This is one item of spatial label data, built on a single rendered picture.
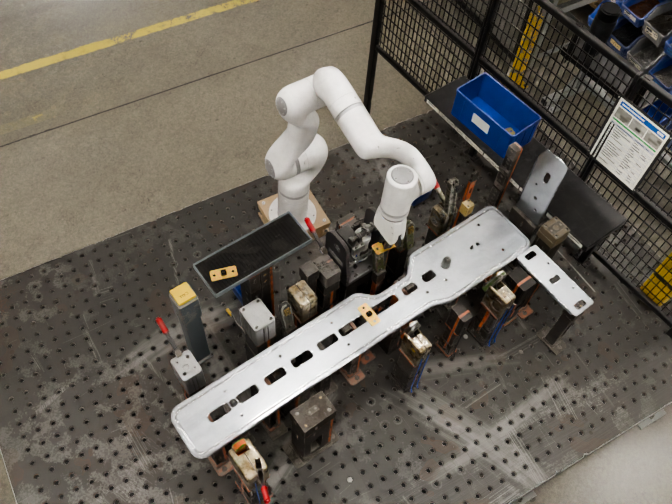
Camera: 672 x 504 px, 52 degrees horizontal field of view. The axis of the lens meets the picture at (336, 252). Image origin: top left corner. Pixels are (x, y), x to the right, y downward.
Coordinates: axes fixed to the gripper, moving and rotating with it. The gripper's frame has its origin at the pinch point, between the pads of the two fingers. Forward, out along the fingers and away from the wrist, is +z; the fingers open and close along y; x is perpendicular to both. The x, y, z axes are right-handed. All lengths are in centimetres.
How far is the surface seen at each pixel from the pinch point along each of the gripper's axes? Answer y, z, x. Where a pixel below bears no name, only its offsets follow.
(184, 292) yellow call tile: -21, 16, -59
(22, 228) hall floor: -161, 134, -102
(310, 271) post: -11.8, 21.0, -18.9
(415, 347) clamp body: 26.0, 26.2, -1.5
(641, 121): 6, -13, 94
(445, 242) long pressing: -3.8, 29.7, 32.6
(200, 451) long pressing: 21, 32, -74
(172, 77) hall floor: -227, 132, 10
